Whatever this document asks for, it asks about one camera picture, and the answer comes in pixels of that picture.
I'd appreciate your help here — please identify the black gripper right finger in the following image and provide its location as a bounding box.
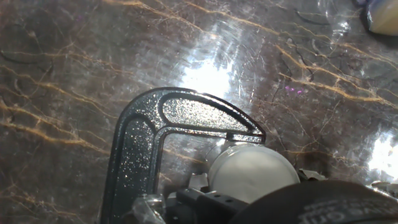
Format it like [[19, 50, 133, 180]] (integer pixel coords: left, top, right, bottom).
[[228, 179, 398, 224]]

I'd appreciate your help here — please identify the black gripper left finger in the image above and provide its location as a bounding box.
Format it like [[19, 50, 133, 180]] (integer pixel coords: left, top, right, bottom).
[[164, 188, 249, 224]]

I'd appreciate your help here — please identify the black metal C-clamp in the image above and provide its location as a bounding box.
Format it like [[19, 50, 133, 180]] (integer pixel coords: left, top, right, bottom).
[[99, 86, 267, 224]]

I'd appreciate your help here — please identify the plastic bag of sponges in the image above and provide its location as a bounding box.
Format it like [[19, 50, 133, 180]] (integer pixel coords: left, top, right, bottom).
[[353, 0, 398, 37]]

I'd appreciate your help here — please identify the dark marble pattern mat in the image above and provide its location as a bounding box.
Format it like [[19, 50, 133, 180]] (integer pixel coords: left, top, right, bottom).
[[0, 0, 398, 224]]

